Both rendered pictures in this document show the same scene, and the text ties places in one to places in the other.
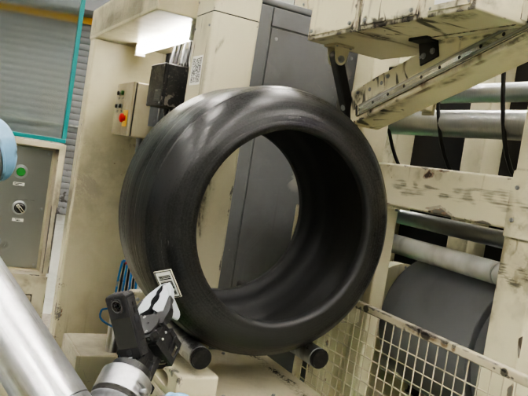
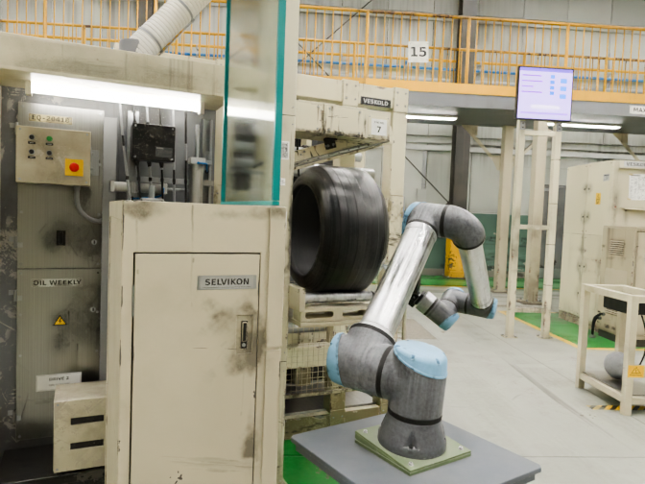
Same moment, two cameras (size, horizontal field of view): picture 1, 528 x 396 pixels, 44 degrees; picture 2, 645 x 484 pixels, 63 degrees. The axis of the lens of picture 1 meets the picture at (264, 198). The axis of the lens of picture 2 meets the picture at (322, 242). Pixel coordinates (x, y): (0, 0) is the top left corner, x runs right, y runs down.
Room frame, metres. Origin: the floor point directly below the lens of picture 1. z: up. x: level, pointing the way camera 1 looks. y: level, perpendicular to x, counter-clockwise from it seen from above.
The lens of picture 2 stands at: (1.41, 2.42, 1.25)
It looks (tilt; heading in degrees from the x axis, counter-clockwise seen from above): 3 degrees down; 273
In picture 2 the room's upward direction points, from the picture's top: 2 degrees clockwise
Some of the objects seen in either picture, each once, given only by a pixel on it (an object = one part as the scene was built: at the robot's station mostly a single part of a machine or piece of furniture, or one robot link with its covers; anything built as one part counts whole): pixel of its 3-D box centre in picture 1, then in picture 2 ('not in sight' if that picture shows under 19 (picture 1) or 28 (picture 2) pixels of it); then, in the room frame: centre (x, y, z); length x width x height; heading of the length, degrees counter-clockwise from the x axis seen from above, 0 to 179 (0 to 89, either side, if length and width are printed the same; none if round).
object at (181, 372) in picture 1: (168, 360); (335, 311); (1.44, 0.15, 0.84); 0.36 x 0.09 x 0.06; 27
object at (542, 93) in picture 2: not in sight; (543, 94); (-0.61, -3.34, 2.60); 0.60 x 0.05 x 0.55; 7
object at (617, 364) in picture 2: not in sight; (624, 345); (-0.61, -1.43, 0.40); 0.60 x 0.35 x 0.80; 97
